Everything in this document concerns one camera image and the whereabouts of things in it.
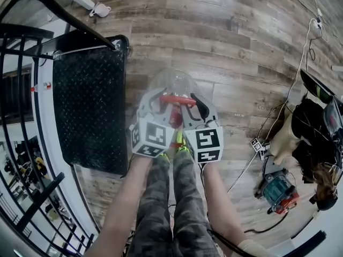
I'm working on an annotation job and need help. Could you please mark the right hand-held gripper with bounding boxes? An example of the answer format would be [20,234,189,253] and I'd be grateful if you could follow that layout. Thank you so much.
[181,93,224,164]

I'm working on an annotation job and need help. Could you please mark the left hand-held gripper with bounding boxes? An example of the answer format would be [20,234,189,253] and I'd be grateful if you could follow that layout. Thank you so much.
[129,87,175,159]

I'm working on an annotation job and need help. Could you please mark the clear plastic jar red lid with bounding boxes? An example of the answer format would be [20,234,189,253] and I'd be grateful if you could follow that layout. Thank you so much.
[148,67,200,149]

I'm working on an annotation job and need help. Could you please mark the black platform trolley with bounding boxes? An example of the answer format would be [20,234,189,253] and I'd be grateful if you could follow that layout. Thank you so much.
[0,0,131,176]

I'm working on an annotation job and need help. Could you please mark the person's right forearm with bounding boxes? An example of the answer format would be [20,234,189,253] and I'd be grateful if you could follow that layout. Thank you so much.
[201,161,249,254]

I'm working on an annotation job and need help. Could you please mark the person's left forearm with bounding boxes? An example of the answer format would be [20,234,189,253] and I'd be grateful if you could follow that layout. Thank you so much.
[91,153,155,257]

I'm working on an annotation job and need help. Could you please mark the person's right neon shoe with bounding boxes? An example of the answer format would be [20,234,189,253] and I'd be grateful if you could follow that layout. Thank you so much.
[174,129,194,155]

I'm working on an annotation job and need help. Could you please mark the person's neon shoe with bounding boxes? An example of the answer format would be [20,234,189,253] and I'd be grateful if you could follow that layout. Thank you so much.
[159,151,172,165]
[174,129,194,155]

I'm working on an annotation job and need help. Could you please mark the person's left neon shoe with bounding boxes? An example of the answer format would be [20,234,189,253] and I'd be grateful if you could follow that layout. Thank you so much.
[159,151,172,165]

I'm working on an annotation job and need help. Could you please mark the small printed white block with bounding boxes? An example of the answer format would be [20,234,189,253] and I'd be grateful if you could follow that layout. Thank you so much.
[250,137,271,161]

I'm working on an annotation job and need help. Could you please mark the camouflage trousers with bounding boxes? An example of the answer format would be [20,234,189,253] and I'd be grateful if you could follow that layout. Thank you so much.
[125,148,219,257]

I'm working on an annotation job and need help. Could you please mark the beige cloth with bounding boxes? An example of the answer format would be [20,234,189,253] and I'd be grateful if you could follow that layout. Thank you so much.
[269,104,302,166]

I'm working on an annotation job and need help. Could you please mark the teal and red tool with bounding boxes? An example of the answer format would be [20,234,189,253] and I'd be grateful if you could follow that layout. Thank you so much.
[253,169,300,216]

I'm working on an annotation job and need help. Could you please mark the pile of black clothes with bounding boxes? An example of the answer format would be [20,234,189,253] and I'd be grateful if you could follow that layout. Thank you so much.
[291,97,343,184]

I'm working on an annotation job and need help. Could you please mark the white mug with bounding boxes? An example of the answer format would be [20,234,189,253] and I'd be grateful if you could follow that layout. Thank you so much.
[89,3,112,18]

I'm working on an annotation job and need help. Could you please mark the small red-capped bottle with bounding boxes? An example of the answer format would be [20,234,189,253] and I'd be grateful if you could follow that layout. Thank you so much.
[30,81,52,93]

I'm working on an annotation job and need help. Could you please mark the black case with green trim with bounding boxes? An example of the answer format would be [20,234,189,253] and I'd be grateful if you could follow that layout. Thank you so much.
[299,68,339,104]

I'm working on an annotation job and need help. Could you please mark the black railing with wooden handrail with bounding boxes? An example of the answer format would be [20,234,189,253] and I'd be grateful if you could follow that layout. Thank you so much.
[0,22,100,257]

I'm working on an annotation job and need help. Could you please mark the white power strip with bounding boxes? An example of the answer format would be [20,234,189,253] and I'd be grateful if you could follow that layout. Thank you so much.
[310,17,325,37]

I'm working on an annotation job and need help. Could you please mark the white cable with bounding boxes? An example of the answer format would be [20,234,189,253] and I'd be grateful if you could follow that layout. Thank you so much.
[227,19,316,194]

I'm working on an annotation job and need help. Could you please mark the thick black cable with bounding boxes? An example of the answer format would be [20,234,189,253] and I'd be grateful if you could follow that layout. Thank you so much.
[207,229,243,257]

